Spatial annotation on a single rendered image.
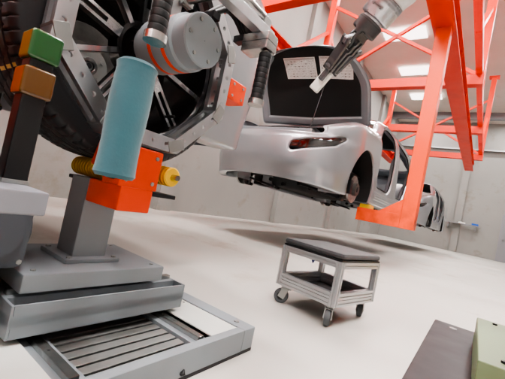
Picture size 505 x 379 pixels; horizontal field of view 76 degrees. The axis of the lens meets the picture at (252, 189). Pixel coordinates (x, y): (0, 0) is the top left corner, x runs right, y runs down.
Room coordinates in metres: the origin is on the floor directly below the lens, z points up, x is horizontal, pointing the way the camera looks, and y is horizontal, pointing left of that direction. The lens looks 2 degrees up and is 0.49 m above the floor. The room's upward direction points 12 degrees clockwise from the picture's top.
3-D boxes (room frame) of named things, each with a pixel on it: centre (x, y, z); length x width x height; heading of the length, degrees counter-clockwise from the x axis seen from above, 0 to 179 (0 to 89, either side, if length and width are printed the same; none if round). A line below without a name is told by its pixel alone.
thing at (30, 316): (1.01, 0.45, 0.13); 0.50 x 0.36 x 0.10; 144
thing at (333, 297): (1.72, -0.48, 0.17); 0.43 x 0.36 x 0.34; 134
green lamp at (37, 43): (0.45, 0.33, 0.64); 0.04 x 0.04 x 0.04; 54
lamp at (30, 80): (0.45, 0.33, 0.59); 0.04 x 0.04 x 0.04; 54
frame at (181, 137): (0.89, 0.33, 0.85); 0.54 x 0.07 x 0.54; 144
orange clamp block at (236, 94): (1.14, 0.15, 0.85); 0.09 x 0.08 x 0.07; 144
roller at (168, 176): (1.04, 0.34, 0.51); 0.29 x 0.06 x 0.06; 54
